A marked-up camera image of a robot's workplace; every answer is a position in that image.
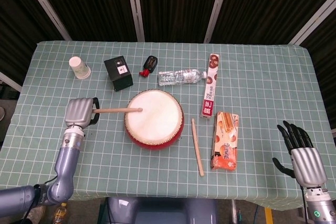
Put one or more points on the black cardboard box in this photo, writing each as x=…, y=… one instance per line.
x=120, y=77

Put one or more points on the long narrow white red box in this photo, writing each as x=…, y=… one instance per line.
x=210, y=90

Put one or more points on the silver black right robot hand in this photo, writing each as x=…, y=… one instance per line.
x=307, y=161

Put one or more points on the orange egg roll snack box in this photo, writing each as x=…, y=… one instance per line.
x=225, y=145

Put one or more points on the wooden drumstick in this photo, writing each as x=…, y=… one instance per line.
x=115, y=110
x=197, y=148

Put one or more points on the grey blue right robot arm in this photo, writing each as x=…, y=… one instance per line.
x=320, y=208

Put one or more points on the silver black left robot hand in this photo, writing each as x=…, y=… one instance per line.
x=78, y=112

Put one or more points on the white metal partition post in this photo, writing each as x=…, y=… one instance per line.
x=312, y=22
x=44, y=3
x=136, y=6
x=10, y=81
x=218, y=6

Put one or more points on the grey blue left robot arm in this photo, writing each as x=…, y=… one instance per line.
x=65, y=161

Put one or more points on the white paper cup green print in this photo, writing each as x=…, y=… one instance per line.
x=80, y=68

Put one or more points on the clear plastic water bottle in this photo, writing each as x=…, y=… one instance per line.
x=178, y=76

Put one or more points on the small black red device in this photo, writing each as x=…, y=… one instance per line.
x=150, y=63

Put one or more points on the red drum with white skin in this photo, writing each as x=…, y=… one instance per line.
x=155, y=124

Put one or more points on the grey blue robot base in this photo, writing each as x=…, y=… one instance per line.
x=162, y=211

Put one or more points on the yellow drink bottle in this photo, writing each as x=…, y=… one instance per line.
x=61, y=212

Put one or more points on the green checked tablecloth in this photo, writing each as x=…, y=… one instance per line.
x=262, y=90

